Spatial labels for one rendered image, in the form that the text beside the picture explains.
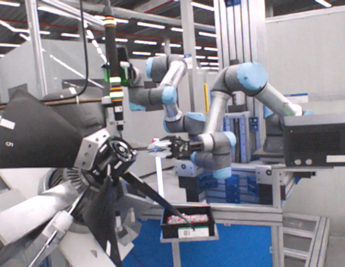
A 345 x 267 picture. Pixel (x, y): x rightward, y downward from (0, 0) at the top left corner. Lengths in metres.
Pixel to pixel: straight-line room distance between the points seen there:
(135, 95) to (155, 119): 3.97
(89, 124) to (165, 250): 0.81
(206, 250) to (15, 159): 1.01
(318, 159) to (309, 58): 1.57
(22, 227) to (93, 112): 0.48
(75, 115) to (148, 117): 4.08
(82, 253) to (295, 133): 0.89
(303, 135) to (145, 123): 4.05
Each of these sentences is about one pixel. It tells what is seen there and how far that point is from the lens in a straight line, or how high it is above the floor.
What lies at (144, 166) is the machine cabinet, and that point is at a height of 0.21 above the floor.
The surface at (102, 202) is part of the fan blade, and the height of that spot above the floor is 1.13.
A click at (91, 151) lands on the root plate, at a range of 0.91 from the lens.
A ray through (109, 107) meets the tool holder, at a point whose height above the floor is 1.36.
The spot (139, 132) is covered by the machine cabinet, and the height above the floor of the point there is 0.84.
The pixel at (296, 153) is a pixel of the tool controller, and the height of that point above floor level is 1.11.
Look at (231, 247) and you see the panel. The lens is 1.45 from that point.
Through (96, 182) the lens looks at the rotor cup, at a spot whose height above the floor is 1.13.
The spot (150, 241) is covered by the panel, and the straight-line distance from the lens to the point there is 1.56.
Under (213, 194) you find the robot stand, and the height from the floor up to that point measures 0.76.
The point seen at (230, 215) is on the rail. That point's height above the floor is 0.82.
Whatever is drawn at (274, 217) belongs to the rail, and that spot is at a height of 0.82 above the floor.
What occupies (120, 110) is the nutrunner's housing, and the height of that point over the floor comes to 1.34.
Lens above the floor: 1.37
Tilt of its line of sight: 6 degrees down
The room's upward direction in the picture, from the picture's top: 5 degrees counter-clockwise
